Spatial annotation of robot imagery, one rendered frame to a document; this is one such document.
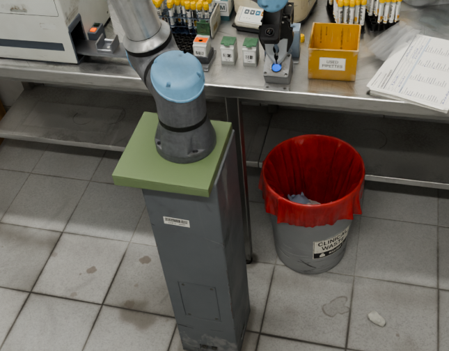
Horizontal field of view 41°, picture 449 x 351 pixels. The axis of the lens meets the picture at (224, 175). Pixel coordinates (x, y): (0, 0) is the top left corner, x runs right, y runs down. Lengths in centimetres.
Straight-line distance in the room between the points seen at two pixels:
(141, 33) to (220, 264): 67
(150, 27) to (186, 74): 14
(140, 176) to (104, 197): 126
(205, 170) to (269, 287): 95
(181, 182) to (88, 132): 124
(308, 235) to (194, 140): 79
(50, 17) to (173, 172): 65
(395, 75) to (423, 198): 99
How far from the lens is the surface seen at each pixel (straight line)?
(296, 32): 173
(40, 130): 268
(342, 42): 179
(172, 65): 135
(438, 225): 253
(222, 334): 201
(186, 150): 141
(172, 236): 163
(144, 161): 146
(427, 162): 238
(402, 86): 168
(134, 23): 138
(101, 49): 186
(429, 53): 182
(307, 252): 218
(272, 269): 233
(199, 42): 175
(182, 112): 135
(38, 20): 186
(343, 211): 202
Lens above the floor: 190
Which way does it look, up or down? 46 degrees down
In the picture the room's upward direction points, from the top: 6 degrees counter-clockwise
